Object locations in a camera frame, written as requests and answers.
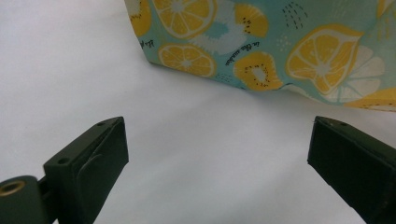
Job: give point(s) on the lemon print fabric bag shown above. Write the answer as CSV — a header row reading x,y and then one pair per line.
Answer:
x,y
280,46

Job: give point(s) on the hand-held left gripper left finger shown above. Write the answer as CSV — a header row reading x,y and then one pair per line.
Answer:
x,y
93,165

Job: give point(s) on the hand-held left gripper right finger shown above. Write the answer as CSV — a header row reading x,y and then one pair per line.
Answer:
x,y
351,161

